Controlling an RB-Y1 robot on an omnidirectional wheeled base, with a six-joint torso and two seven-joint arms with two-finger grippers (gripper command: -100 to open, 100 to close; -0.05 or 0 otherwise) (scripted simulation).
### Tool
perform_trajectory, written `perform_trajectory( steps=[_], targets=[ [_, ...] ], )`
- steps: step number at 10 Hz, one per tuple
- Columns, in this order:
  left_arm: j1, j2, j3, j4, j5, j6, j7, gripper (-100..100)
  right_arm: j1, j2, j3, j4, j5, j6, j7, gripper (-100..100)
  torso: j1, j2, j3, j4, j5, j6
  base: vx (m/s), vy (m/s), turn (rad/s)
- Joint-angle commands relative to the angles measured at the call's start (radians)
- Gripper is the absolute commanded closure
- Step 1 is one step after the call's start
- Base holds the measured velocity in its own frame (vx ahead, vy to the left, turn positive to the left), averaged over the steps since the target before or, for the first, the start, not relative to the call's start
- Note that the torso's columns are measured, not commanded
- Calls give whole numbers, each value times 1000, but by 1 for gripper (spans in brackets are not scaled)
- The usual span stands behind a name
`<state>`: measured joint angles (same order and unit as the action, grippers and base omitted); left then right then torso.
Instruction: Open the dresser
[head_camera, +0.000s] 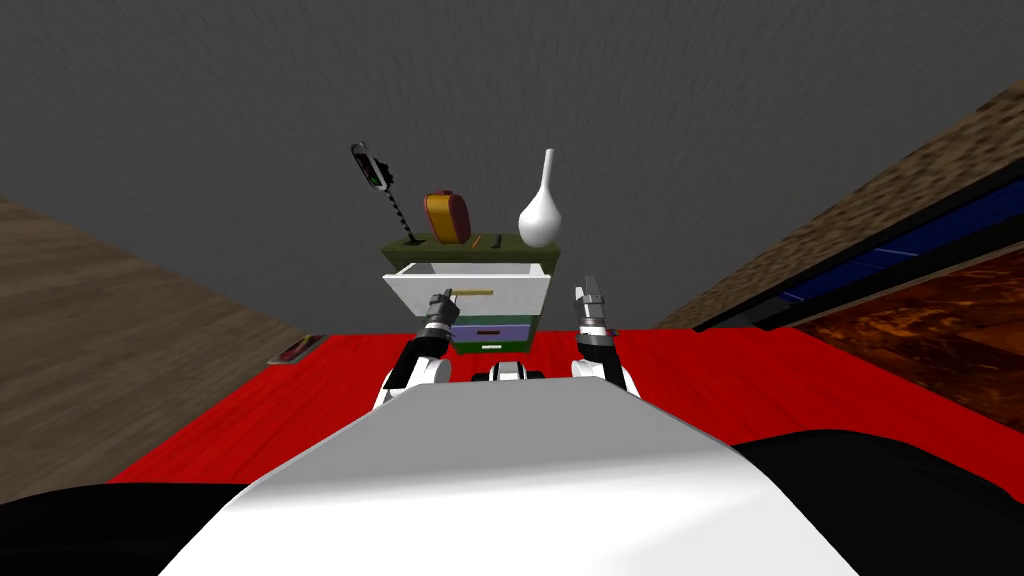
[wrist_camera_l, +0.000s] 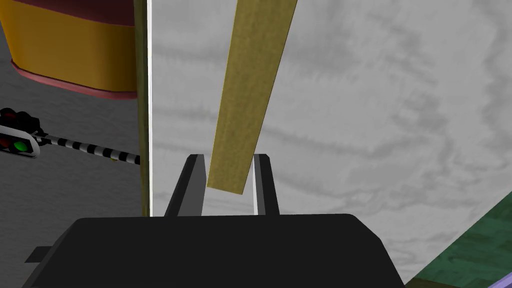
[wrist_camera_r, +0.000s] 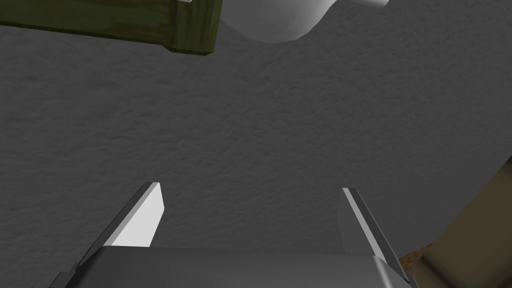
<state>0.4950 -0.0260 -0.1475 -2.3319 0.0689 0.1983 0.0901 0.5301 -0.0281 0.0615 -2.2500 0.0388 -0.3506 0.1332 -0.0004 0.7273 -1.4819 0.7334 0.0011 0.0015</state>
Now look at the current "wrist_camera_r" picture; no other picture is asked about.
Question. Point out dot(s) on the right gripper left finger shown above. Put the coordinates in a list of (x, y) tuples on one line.
[(138, 223)]

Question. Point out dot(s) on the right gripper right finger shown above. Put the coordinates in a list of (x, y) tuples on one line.
[(357, 230)]

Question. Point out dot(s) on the brown wooden furniture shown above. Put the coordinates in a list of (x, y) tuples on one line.
[(472, 240)]

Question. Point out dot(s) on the green wooden furniture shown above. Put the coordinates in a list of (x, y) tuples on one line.
[(120, 20)]

